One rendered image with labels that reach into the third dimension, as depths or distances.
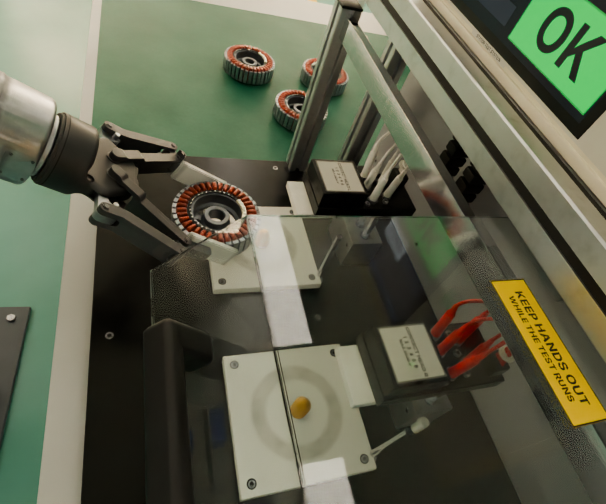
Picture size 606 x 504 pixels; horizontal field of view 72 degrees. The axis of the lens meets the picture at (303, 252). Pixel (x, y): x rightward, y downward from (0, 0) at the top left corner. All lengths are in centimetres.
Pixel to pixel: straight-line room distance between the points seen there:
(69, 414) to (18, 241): 116
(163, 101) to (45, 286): 82
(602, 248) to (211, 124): 70
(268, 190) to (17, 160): 39
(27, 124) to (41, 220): 126
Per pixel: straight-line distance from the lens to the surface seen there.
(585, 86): 37
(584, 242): 32
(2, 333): 145
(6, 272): 158
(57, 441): 53
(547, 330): 31
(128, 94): 90
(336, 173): 55
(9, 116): 44
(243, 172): 73
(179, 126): 84
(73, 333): 58
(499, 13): 44
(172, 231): 47
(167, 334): 21
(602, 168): 35
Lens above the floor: 125
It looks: 49 degrees down
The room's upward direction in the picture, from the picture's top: 24 degrees clockwise
